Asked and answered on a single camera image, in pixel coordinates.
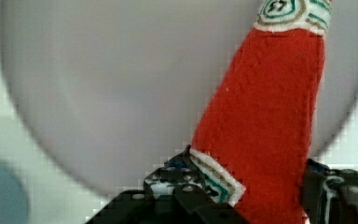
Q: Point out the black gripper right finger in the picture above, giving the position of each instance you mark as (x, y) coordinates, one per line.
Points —
(330, 196)

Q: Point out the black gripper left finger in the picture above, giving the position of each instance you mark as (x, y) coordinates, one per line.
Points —
(181, 170)

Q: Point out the red felt ketchup bottle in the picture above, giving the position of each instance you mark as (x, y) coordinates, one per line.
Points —
(253, 139)

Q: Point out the lilac round plate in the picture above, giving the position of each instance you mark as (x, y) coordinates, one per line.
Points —
(110, 88)

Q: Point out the blue small bowl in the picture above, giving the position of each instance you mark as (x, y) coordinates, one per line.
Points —
(13, 199)

